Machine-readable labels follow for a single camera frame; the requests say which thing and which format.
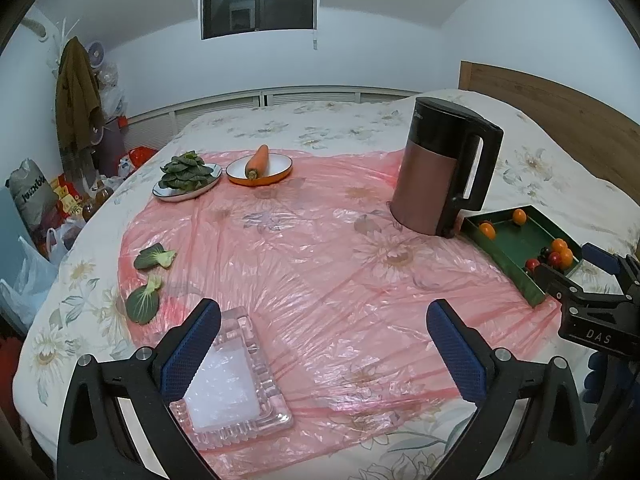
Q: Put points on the yellow and red box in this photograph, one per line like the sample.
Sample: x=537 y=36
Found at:
x=67 y=195

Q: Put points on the person's right hand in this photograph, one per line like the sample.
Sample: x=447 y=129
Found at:
x=595 y=377

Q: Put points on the wooden headboard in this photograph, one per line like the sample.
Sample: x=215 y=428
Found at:
x=565 y=105

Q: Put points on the green cardboard box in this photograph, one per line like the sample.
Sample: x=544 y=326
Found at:
x=515 y=245

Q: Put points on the white slatted cabinet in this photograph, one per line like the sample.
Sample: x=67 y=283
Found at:
x=215 y=107

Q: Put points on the grey printed sack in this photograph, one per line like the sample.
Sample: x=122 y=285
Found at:
x=32 y=195

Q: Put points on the carrot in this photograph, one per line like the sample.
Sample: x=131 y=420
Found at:
x=258 y=160

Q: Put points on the copper and black electric kettle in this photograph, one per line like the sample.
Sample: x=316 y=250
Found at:
x=425 y=185

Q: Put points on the bok choy leaf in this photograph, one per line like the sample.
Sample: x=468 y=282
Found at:
x=150 y=257
x=142 y=305

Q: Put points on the clear glass tray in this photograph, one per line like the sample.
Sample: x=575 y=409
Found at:
x=270 y=410

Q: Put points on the pink plastic sheet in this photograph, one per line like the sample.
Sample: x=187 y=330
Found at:
x=325 y=285

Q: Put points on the light blue board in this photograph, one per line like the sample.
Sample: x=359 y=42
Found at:
x=7 y=230

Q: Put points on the red bag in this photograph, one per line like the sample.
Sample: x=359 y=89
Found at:
x=140 y=157

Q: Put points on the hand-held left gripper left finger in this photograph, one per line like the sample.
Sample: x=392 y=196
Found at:
x=192 y=350

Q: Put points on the white blind wand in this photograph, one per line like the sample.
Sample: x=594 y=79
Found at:
x=315 y=40

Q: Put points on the orange rimmed plate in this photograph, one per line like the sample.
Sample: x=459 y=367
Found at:
x=275 y=170

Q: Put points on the purple bin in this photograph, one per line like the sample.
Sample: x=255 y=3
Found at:
x=110 y=145

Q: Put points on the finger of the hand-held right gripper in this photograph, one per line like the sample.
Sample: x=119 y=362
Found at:
x=602 y=256
x=555 y=282

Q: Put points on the white plastic bag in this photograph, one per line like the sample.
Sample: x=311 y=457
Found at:
x=62 y=240

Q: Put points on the orange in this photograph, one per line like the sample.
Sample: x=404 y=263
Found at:
x=519 y=216
x=487 y=230
x=560 y=244
x=566 y=259

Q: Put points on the heap of clear plastic bags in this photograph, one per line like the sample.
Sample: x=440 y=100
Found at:
x=112 y=90

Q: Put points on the olive jacket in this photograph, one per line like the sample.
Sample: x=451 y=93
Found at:
x=75 y=100

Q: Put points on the small white fan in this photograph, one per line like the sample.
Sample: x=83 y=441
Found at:
x=96 y=55

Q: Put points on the white coat rack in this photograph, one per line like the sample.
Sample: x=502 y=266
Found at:
x=62 y=35

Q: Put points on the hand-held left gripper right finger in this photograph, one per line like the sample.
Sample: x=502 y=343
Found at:
x=455 y=352

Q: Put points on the clear plastic bag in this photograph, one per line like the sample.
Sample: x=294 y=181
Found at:
x=32 y=280

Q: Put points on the white plate with dark rim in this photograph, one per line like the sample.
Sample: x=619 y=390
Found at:
x=167 y=195

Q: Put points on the white foam pad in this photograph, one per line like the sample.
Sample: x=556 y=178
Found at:
x=225 y=390

